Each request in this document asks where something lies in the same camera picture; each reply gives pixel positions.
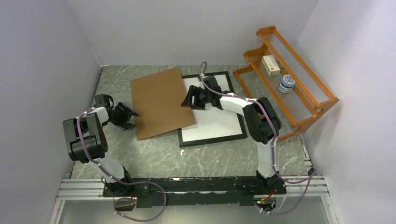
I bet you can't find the orange wooden rack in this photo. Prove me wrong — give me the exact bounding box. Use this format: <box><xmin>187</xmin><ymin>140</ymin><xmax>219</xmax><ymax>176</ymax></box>
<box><xmin>233</xmin><ymin>26</ymin><xmax>339</xmax><ymax>141</ymax></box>

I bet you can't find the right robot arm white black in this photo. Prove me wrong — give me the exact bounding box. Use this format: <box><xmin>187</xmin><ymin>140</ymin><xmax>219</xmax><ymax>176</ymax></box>
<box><xmin>181</xmin><ymin>76</ymin><xmax>282</xmax><ymax>194</ymax></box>

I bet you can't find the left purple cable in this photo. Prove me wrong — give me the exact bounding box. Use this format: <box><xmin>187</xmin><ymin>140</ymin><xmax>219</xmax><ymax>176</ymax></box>
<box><xmin>76</xmin><ymin>107</ymin><xmax>168</xmax><ymax>223</ymax></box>

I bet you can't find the brown backing board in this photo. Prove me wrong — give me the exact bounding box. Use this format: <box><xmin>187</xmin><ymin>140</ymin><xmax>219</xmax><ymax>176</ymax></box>
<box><xmin>130</xmin><ymin>67</ymin><xmax>196</xmax><ymax>140</ymax></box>

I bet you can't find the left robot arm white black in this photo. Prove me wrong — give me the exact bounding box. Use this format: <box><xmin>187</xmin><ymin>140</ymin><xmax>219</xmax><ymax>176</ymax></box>
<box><xmin>63</xmin><ymin>94</ymin><xmax>138</xmax><ymax>196</ymax></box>

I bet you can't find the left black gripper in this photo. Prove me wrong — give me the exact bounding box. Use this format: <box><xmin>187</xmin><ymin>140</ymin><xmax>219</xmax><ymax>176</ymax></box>
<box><xmin>106</xmin><ymin>103</ymin><xmax>140</xmax><ymax>131</ymax></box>

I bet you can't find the purple cable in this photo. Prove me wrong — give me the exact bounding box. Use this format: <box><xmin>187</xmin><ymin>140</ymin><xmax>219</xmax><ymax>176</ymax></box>
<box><xmin>76</xmin><ymin>107</ymin><xmax>168</xmax><ymax>223</ymax></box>
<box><xmin>198</xmin><ymin>61</ymin><xmax>318</xmax><ymax>216</ymax></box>

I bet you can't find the white red carton box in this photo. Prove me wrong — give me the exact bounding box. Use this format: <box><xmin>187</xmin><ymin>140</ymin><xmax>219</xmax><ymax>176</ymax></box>
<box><xmin>262</xmin><ymin>55</ymin><xmax>281</xmax><ymax>76</ymax></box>

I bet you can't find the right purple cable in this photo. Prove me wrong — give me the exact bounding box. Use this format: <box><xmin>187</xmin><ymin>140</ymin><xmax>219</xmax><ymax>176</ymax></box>
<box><xmin>198</xmin><ymin>61</ymin><xmax>318</xmax><ymax>216</ymax></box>

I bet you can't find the blue white ceramic jar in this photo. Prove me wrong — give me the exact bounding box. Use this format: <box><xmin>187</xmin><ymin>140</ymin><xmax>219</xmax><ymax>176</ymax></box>
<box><xmin>278</xmin><ymin>74</ymin><xmax>296</xmax><ymax>93</ymax></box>

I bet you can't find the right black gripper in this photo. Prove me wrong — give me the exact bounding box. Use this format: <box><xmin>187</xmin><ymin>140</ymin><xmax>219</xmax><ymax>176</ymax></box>
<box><xmin>180</xmin><ymin>86</ymin><xmax>211</xmax><ymax>111</ymax></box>

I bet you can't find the aluminium rail profile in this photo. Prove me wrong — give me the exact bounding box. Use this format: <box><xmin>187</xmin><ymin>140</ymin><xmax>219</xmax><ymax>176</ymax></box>
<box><xmin>57</xmin><ymin>175</ymin><xmax>330</xmax><ymax>200</ymax></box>

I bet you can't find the black picture frame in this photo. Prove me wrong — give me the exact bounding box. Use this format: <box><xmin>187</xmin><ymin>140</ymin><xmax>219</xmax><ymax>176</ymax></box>
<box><xmin>177</xmin><ymin>71</ymin><xmax>248</xmax><ymax>148</ymax></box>

